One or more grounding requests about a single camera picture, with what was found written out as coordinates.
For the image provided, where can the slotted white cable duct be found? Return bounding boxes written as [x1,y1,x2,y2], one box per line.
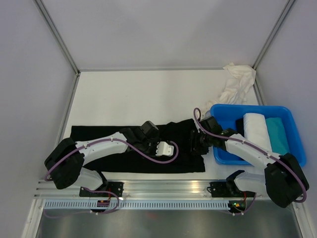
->
[44,199,229,210]

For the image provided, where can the crumpled cream t-shirt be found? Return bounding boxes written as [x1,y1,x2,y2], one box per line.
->
[201,62,256,116]

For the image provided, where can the blue plastic bin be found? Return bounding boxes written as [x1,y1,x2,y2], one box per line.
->
[210,104,306,167]

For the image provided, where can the rolled white t-shirt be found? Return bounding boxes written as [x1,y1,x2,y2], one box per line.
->
[243,113,272,151]

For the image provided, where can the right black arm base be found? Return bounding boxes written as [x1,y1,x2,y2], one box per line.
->
[207,181,255,198]

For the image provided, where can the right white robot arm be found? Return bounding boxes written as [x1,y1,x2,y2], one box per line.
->
[194,115,309,208]

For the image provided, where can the left aluminium frame post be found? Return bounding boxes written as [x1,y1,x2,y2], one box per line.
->
[33,0,80,76]

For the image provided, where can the aluminium mounting rail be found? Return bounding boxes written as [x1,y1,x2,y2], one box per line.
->
[34,178,304,200]

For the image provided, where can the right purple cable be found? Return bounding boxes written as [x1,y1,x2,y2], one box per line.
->
[193,107,307,216]

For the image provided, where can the aluminium frame post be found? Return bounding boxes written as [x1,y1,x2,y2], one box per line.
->
[33,0,80,76]
[251,0,298,70]

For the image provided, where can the rolled teal t-shirt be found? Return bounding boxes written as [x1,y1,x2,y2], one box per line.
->
[265,118,290,155]

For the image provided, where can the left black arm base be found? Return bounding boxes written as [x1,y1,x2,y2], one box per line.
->
[79,181,124,198]

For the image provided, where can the rolled black t-shirt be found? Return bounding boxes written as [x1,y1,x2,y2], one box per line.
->
[235,118,245,136]

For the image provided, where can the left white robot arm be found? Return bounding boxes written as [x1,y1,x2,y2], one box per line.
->
[44,121,173,196]

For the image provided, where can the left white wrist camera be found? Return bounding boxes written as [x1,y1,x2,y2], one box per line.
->
[156,141,174,157]

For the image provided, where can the black t-shirt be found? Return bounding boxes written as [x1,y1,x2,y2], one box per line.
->
[235,118,245,136]
[70,119,205,174]

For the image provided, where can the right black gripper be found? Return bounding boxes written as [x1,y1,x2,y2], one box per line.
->
[184,129,212,155]

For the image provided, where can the right aluminium frame post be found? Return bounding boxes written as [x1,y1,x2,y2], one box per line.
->
[251,0,298,70]

